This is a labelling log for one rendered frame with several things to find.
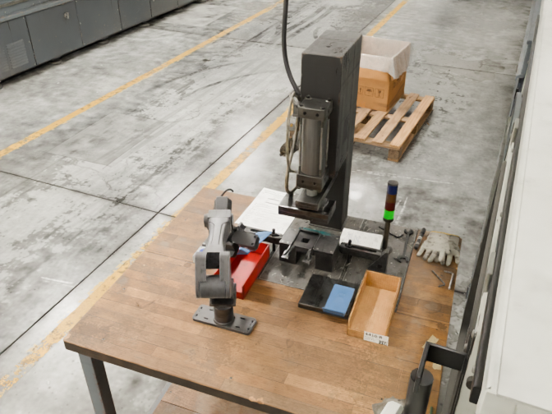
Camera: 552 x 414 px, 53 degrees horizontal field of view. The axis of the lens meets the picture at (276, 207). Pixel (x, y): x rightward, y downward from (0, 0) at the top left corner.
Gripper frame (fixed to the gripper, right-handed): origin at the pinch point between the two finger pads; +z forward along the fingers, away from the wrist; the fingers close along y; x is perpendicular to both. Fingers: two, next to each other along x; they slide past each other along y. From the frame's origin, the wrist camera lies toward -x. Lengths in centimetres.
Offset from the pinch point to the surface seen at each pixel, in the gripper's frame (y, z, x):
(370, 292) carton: 1.6, 14.8, -45.7
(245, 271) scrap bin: -2.4, 13.3, -1.5
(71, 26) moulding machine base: 320, 282, 395
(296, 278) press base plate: -0.1, 14.9, -19.7
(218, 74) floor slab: 302, 310, 203
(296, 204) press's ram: 19.4, -4.2, -16.9
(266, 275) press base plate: -1.7, 14.1, -9.3
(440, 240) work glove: 33, 32, -65
